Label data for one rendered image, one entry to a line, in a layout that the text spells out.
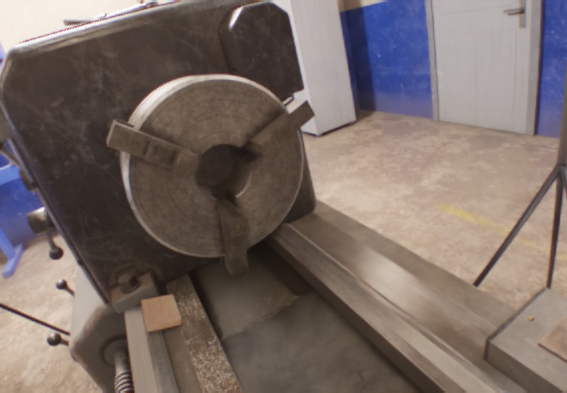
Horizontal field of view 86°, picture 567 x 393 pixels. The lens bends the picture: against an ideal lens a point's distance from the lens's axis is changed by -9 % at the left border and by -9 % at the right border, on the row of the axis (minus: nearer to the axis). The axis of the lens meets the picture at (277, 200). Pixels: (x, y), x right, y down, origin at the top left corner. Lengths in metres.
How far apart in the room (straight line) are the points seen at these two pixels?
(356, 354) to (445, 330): 0.18
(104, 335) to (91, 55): 0.56
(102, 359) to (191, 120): 0.61
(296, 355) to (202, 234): 0.30
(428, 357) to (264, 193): 0.31
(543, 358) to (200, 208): 0.44
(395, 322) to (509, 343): 0.15
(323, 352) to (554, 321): 0.36
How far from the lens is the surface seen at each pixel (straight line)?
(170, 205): 0.45
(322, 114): 4.11
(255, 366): 0.66
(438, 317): 0.54
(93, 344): 0.84
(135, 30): 0.63
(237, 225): 0.44
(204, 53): 0.64
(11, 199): 4.21
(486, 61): 3.66
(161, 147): 0.40
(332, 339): 0.66
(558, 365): 0.47
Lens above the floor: 1.24
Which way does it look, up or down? 26 degrees down
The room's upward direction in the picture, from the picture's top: 15 degrees counter-clockwise
